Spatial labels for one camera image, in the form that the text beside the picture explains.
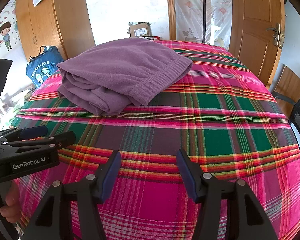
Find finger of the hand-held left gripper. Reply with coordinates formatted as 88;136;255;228
1;131;76;155
0;125;48;140

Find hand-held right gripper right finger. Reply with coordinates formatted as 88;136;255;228
176;149;278;240

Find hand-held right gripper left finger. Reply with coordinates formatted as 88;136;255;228
22;150;122;240

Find purple fleece pants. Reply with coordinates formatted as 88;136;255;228
56;38;193;117

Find person's left hand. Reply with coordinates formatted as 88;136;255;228
0;180;22;224

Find cluttered white side table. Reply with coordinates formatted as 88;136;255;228
0;85;38;130

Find pink green plaid blanket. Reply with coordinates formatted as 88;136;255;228
11;39;300;240

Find blue tote bag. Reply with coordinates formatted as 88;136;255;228
26;45;65;89

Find wooden wardrobe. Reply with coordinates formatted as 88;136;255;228
15;0;95;63

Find black mesh office chair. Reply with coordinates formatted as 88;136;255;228
270;80;300;175

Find wooden board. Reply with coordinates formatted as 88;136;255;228
271;65;300;120

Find cardboard box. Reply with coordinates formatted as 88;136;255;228
129;22;153;38

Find wooden door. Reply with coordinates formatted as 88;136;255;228
229;0;285;88

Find printed mesh door curtain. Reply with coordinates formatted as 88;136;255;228
174;0;233;50

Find cartoon wall sticker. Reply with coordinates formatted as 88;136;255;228
0;10;23;60

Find wooden door frame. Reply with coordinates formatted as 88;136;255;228
165;0;178;40

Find metal door handle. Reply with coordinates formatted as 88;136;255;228
266;23;285;47

